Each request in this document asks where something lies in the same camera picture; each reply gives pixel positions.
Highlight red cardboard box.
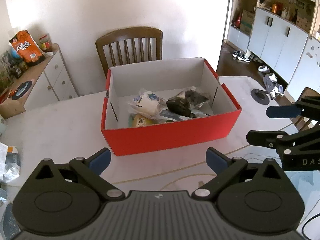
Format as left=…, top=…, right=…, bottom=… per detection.
left=101, top=58, right=241, bottom=156

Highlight grey tall storage cabinet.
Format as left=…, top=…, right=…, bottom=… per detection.
left=248, top=0, right=319, bottom=99

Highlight red lidded spice jars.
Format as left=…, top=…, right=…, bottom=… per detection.
left=38, top=34, right=52, bottom=52

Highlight wooden chair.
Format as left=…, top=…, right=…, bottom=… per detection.
left=95, top=27, right=163, bottom=75

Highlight dark brown snack packet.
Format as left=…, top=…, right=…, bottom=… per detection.
left=166, top=87, right=210, bottom=117

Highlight orange snack bag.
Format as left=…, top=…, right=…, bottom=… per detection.
left=9, top=30, right=45, bottom=67

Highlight black round mat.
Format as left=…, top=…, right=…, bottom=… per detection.
left=11, top=80, right=33, bottom=100

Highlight yellow round packet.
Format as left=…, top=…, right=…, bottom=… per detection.
left=129, top=114, right=153, bottom=128

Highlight white round bun packet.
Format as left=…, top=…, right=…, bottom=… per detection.
left=128, top=89, right=165, bottom=120

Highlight white tissue paper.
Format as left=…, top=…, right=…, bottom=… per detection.
left=0, top=143, right=21, bottom=183

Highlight white side cabinet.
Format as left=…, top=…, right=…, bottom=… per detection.
left=1, top=43, right=78, bottom=119

